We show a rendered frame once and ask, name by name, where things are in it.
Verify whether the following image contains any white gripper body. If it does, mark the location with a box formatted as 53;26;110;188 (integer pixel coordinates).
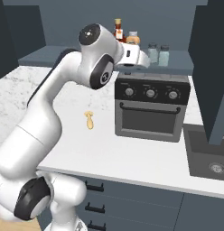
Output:
116;50;152;69

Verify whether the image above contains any black drawer handle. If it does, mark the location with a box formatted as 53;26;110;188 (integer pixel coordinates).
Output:
84;202;106;215
87;220;107;231
85;180;105;193

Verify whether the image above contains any grey sink drain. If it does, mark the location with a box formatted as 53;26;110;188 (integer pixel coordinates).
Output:
209;162;224;174

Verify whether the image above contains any clear glass shaker grey lid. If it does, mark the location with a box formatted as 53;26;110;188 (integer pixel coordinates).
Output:
158;44;171;68
147;42;159;64

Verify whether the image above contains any blue grey drawer front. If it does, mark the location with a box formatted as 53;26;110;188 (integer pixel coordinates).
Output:
75;175;186;209
76;192;182;231
77;212;178;231

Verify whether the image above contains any grey black toaster oven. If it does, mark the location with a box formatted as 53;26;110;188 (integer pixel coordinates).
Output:
114;71;191;143

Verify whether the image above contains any orange shaker jar grey lid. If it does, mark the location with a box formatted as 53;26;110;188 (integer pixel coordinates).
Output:
126;30;141;46

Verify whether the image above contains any grey toaster oven knob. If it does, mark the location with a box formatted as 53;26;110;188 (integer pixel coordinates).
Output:
168;90;179;101
145;88;156;99
124;87;135;97

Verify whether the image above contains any blue grey cupboard door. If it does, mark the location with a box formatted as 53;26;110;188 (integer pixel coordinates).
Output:
173;192;224;231

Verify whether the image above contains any dark blue cabinet door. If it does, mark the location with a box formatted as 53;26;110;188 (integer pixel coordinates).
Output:
0;0;47;82
188;0;224;146

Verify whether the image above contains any dark grey sink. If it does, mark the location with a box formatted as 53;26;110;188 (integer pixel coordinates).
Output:
182;124;224;182

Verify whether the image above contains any brown condiment bottle tan cap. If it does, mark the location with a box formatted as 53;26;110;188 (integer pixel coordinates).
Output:
114;18;126;43

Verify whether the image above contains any black toaster oven handle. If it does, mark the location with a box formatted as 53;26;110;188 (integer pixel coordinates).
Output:
118;101;182;116

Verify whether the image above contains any small orange bottle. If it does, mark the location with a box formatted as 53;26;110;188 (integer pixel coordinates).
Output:
83;110;96;131

